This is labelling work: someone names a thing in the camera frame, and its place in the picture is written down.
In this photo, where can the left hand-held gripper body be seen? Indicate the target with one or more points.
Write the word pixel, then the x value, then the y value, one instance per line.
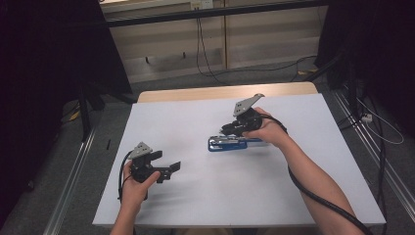
pixel 142 163

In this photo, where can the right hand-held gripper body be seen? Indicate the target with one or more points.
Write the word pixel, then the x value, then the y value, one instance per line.
pixel 249 120

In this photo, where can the blue stapler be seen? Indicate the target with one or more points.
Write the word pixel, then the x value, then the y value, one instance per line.
pixel 225 146

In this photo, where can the person's right hand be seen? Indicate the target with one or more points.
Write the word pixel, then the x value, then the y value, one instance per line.
pixel 272 130

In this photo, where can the person's left hand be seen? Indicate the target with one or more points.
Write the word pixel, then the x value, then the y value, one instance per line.
pixel 135 192

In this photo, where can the small black floor object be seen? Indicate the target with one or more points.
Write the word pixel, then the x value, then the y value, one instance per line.
pixel 108 144

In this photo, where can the white table mat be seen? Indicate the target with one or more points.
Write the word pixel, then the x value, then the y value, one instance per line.
pixel 212 192

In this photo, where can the light wooden table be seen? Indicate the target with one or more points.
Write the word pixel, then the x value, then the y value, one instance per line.
pixel 195 93

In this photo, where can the black stand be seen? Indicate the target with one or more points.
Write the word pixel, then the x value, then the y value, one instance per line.
pixel 86 111

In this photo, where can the yellow floor tape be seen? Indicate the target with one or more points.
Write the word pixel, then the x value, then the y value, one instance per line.
pixel 308 71
pixel 75 115

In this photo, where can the beige wooden cabinet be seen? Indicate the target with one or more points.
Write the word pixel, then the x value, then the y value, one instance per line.
pixel 254 42

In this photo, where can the black metal beam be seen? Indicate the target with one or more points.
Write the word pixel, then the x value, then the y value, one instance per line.
pixel 212 13

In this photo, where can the white plug adapter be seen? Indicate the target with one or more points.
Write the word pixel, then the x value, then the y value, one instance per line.
pixel 367 117

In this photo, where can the black curtain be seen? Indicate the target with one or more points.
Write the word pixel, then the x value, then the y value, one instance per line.
pixel 378 49
pixel 42 81

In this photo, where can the aluminium floor rail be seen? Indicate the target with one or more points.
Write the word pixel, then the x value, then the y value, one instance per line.
pixel 375 153
pixel 70 182

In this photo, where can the white wall socket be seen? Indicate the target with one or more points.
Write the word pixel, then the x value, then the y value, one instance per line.
pixel 201 4

